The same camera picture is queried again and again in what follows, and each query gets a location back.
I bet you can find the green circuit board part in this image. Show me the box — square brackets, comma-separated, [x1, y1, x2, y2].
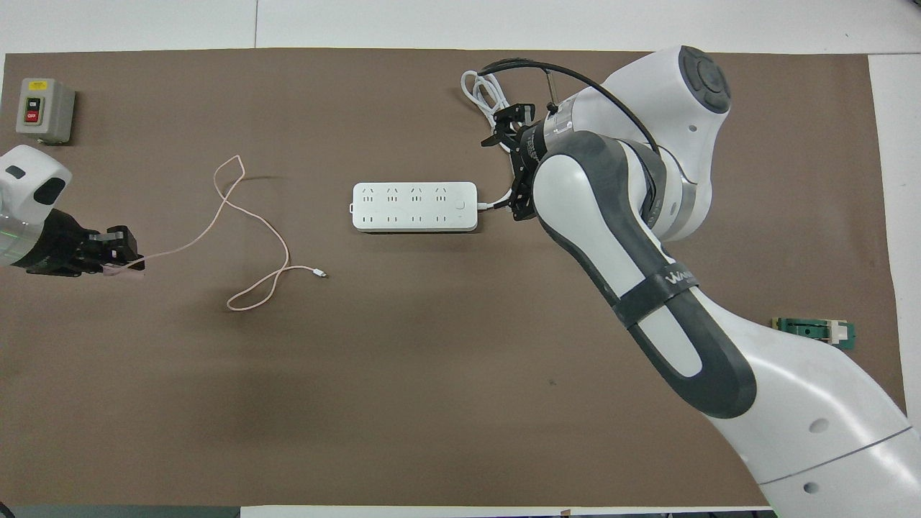
[771, 317, 857, 353]

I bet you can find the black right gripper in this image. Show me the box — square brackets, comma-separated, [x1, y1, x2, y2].
[481, 103, 556, 223]

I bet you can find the pink charging cable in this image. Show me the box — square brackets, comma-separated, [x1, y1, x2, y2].
[128, 155, 329, 312]

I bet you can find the brown table mat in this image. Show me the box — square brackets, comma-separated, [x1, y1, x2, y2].
[0, 48, 909, 508]

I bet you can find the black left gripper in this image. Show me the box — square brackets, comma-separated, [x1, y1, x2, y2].
[11, 209, 146, 279]

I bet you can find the grey push-button switch box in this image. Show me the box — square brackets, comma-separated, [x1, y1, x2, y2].
[16, 78, 76, 146]

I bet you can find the white power cord with plug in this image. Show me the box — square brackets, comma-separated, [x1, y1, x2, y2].
[460, 70, 516, 212]

